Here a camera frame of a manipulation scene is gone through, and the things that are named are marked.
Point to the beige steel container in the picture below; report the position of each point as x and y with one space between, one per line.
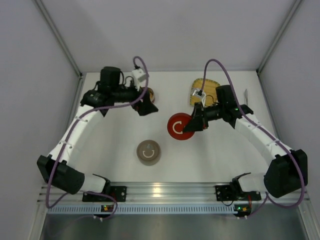
149 162

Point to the red steel container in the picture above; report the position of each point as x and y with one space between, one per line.
151 95

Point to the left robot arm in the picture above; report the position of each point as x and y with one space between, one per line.
58 168

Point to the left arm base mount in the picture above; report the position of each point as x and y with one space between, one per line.
118 193

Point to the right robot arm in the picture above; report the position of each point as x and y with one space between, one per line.
287 168

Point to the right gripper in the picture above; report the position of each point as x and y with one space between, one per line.
200 116

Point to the aluminium front rail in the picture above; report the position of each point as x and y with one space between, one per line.
158 193

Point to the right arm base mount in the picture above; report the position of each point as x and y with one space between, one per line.
226 193

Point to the metal tongs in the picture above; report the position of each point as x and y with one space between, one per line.
246 97

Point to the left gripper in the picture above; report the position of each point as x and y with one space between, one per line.
139 102

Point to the yellow bamboo tray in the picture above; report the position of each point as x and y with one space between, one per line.
209 89

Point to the beige lid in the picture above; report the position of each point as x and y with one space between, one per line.
148 150

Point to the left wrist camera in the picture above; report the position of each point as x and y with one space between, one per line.
138 76

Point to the left frame post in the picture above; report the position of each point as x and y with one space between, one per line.
39 4

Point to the red lid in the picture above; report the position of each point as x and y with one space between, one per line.
176 124

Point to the slotted cable duct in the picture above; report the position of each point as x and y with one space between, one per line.
141 209

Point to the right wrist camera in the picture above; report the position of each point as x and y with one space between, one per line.
198 96

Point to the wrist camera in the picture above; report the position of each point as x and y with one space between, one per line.
198 96
138 76

